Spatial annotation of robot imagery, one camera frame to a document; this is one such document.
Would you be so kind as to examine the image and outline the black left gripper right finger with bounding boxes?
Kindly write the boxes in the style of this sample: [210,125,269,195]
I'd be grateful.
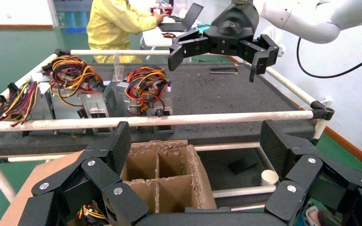
[260,120,362,226]

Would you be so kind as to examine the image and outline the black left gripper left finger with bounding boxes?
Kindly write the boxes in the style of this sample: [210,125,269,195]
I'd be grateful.
[18,121,150,226]

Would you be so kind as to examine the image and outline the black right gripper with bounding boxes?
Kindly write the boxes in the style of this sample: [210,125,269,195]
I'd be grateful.
[168,2,280,83]

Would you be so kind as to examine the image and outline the cardboard box with dividers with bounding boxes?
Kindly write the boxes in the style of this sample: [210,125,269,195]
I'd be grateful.
[0,139,218,226]

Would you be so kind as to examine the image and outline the seated person's hand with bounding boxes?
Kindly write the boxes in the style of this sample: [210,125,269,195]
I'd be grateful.
[155,12,169,25]

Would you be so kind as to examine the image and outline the white paper cup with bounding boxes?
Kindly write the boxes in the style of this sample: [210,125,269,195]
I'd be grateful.
[260,169,280,187]

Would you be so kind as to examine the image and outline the white pink shoe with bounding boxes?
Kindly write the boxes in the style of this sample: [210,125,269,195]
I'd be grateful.
[304,204,325,226]

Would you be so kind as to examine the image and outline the black laptop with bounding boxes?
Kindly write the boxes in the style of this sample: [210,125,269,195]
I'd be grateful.
[158,3,205,33]

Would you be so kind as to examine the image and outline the dark grey felt table mat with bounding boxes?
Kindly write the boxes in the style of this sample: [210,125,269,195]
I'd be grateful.
[0,62,317,157]

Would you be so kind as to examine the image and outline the black flat pad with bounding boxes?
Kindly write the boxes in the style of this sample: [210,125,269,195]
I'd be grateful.
[228,155,259,175]

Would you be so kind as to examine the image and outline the white desk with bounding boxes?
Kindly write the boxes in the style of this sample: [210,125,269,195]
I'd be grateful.
[140,17,200,60]

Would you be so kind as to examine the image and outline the black shelf mat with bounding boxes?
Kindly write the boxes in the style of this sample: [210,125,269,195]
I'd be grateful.
[197,148,279,207]

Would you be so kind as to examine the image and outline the clear acrylic sign holder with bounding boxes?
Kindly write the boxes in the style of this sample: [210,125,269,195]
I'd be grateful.
[112,49,129,83]

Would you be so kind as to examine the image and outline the seated person in yellow coat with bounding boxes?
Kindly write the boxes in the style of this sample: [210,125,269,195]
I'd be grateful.
[86,0,169,65]

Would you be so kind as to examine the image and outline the power supply yellow black cables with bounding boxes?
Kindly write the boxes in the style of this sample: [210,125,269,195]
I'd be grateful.
[76,202,109,226]

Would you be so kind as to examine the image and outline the white pipe rail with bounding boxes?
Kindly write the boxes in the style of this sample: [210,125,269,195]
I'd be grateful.
[230,202,266,212]
[0,111,314,132]
[212,186,277,199]
[255,146,275,172]
[8,142,261,163]
[70,49,231,57]
[0,53,58,117]
[226,55,316,106]

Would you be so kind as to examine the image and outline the silver power supply red-yellow cables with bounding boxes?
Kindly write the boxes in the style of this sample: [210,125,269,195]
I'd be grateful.
[42,55,117,135]
[118,65,174,135]
[0,80,41,128]

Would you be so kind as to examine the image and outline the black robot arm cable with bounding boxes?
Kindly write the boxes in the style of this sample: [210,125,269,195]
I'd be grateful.
[296,37,362,79]

